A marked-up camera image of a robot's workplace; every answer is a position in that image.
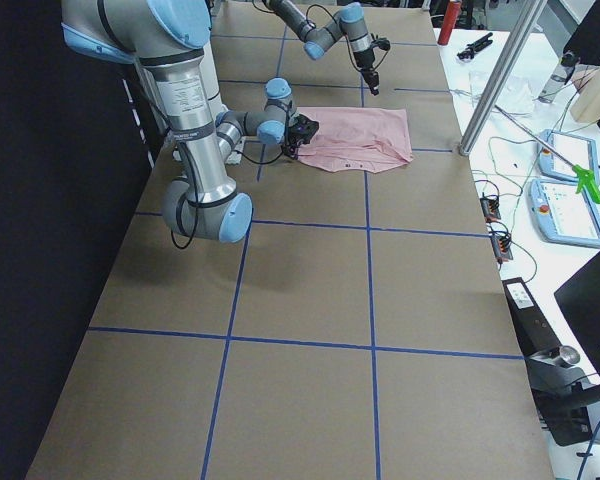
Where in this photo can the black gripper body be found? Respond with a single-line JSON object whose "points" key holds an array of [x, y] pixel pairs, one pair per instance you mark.
{"points": [[364, 60], [297, 142]]}

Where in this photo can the pink Snoopy t-shirt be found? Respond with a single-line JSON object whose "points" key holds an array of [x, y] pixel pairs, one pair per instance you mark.
{"points": [[374, 140]]}

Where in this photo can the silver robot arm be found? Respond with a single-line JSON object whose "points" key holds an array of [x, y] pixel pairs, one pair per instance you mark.
{"points": [[167, 38], [348, 24]]}

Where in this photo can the red cylinder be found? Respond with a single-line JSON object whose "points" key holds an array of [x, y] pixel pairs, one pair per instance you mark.
{"points": [[450, 18]]}

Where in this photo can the black folded tripod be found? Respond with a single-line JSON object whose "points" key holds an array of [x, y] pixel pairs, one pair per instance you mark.
{"points": [[472, 49]]}

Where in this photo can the clear plastic sheet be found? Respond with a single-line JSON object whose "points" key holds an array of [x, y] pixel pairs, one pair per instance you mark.
{"points": [[516, 96]]}

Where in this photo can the far teach pendant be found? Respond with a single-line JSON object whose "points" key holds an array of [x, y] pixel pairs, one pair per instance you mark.
{"points": [[577, 149]]}

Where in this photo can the teach pendant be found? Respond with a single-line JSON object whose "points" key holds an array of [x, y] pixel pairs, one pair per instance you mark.
{"points": [[577, 149], [564, 216]]}

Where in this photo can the metal stand with green clip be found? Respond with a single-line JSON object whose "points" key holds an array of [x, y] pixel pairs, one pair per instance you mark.
{"points": [[585, 177]]}

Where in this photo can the near teach pendant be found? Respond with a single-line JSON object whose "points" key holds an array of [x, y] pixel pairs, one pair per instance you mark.
{"points": [[564, 216]]}

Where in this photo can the black monitor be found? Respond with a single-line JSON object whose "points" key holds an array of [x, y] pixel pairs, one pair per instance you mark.
{"points": [[579, 301]]}

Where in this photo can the black box device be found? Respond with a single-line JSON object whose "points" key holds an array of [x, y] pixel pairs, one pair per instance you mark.
{"points": [[566, 400]]}

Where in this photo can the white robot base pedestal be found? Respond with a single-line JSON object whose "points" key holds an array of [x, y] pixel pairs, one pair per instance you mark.
{"points": [[203, 128]]}

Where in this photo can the aluminium frame post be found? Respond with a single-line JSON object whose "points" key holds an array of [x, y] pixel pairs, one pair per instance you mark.
{"points": [[504, 65]]}

